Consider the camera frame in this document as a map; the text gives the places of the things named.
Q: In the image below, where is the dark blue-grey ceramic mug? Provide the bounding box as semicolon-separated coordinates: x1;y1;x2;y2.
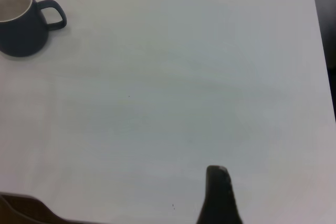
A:
0;0;68;58

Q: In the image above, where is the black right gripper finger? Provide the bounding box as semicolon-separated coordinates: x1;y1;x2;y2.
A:
196;165;244;224

